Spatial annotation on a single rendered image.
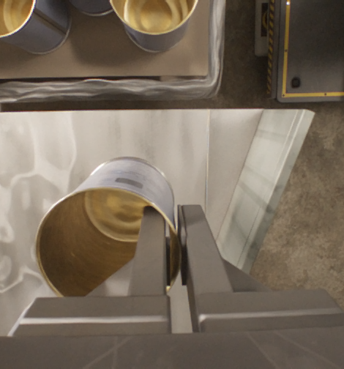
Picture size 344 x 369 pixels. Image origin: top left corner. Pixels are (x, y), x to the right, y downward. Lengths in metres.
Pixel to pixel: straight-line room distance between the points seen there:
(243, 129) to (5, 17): 0.27
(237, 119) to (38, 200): 0.24
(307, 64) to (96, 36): 0.97
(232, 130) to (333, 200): 1.47
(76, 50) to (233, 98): 1.15
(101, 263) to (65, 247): 0.03
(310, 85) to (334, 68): 0.11
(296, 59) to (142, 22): 0.92
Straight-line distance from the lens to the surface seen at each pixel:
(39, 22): 0.27
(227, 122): 0.30
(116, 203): 0.20
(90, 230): 0.20
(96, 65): 0.31
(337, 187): 1.73
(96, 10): 0.31
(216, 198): 0.31
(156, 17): 0.31
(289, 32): 1.18
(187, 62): 0.30
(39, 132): 0.32
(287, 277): 1.85
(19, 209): 0.35
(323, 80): 1.22
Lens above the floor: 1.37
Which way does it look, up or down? 74 degrees down
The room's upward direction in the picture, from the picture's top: 173 degrees clockwise
